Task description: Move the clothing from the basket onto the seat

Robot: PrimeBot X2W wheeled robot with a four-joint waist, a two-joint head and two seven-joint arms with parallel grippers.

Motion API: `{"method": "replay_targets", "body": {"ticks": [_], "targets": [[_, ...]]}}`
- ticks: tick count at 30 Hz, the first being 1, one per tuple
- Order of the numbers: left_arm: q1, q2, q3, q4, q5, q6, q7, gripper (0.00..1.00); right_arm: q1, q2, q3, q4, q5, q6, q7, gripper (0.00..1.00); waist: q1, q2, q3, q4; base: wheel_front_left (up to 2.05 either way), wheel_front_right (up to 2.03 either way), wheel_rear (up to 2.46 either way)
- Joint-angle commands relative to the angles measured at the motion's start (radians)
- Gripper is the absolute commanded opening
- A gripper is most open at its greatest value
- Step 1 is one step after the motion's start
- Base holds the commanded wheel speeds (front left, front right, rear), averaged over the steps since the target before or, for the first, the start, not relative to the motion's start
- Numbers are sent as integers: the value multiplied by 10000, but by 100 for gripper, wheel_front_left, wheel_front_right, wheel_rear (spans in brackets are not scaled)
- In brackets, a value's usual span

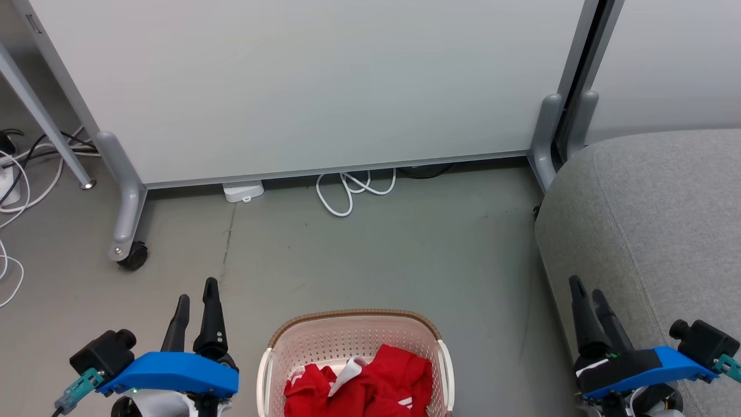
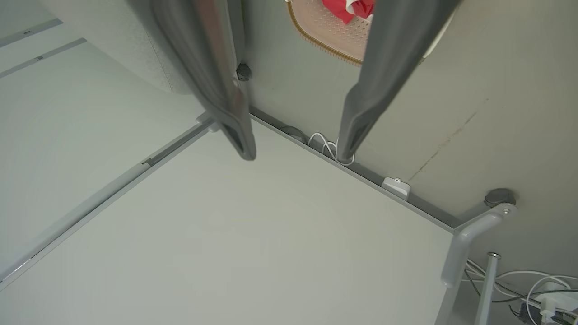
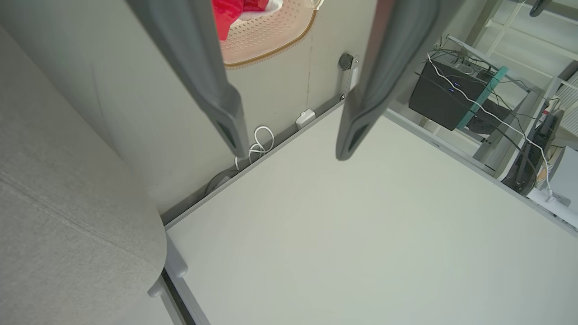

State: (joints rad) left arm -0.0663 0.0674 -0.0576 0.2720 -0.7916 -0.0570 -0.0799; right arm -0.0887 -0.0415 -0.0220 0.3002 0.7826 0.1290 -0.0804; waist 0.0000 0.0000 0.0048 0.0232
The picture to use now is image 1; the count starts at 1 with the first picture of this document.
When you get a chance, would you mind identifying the white power strip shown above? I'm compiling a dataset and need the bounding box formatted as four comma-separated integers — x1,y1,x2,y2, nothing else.
0,164,31,210

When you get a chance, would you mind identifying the black caster wheel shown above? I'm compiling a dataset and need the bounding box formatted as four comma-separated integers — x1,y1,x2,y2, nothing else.
116,241,149,272

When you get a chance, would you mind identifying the teal right camera connector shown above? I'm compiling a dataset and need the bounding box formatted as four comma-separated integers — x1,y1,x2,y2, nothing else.
713,354,741,384

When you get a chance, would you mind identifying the black cable under partition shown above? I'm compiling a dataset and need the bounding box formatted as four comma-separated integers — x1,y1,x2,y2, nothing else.
396,163,456,180

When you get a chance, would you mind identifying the narrow white partition panel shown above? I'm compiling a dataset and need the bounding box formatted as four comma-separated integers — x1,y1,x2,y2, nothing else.
566,0,741,162

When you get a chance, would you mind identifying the grey fabric sofa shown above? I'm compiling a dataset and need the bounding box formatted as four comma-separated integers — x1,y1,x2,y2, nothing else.
534,129,741,417

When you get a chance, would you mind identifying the looped white cable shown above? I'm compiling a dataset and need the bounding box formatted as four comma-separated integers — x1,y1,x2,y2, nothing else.
316,167,398,218

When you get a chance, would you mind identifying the beige perforated laundry basket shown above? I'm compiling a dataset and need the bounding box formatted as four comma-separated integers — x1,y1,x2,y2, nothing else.
256,309,456,417

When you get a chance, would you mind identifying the small white adapter box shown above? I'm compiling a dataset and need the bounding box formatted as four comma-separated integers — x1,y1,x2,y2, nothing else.
222,180,265,204

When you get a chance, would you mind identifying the teal left camera connector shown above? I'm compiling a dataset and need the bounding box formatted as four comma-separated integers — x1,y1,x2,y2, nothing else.
54,367,106,415

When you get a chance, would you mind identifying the thin black floor cable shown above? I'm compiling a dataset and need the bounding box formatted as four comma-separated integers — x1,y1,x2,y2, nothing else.
0,129,100,208

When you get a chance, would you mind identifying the grey metal table leg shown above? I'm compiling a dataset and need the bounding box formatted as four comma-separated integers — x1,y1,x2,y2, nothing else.
0,42,97,191

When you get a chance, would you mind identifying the curved white cable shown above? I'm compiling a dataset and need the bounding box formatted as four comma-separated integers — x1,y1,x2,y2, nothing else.
0,237,25,309

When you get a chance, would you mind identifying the teal camera connector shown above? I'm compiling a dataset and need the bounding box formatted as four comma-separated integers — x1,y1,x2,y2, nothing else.
54,367,106,415
713,354,741,384

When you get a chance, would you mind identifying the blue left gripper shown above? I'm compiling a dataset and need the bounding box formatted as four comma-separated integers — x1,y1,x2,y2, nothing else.
97,277,240,417

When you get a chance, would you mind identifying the red shirt with white trim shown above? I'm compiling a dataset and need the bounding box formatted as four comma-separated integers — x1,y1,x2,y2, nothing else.
283,356,371,417

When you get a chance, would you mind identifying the wide white partition panel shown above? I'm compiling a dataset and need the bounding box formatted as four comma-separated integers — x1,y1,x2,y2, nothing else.
12,0,603,264

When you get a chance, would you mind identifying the long white floor cable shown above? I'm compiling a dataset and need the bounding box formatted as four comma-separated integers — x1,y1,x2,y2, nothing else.
0,125,102,231

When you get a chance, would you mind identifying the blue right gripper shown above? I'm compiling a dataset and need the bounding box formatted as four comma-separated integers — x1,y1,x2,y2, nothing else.
568,275,720,406

